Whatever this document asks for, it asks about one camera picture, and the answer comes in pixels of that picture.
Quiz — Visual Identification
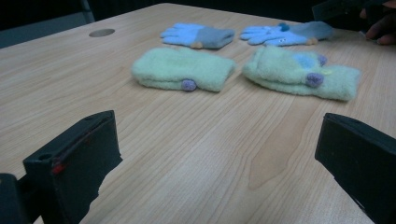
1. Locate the green glove with blue patch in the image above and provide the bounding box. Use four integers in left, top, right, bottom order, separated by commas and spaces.
242, 45, 362, 102

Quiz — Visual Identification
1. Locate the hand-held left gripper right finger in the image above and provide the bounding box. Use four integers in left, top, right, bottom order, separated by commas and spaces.
314, 112, 396, 224

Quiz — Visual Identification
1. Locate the plain green glove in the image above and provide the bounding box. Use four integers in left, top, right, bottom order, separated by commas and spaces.
131, 46, 237, 93

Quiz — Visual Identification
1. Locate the plain blue glove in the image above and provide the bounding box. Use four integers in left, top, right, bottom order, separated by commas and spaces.
160, 21, 236, 50

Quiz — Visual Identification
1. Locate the blue glove with face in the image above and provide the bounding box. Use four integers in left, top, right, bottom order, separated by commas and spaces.
239, 21, 335, 48

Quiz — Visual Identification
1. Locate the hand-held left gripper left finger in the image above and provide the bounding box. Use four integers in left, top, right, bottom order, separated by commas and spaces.
21, 109, 123, 224

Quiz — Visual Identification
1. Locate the round grey table grommet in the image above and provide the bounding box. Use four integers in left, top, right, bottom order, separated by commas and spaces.
88, 28, 116, 38

